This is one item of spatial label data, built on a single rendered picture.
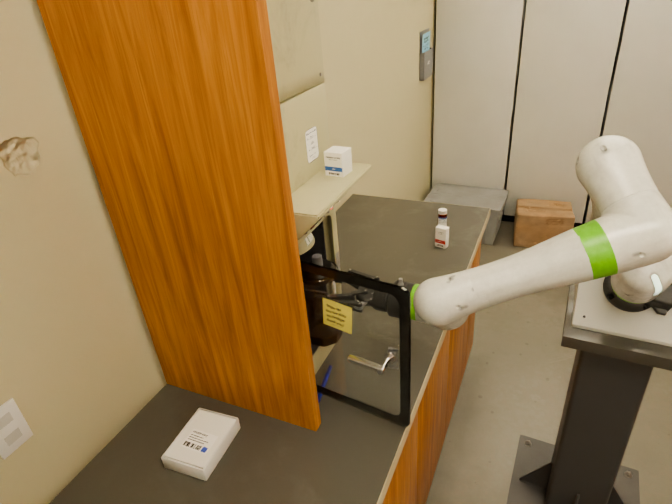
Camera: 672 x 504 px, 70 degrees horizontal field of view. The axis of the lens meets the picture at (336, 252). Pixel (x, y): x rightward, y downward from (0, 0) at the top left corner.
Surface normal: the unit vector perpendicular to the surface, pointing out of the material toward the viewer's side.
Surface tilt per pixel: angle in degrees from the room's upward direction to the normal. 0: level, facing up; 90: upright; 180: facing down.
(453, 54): 90
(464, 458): 0
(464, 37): 90
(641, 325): 44
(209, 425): 0
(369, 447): 0
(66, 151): 90
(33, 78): 90
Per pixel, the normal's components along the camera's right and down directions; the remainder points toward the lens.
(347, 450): -0.07, -0.86
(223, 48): -0.40, 0.48
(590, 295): -0.36, -0.29
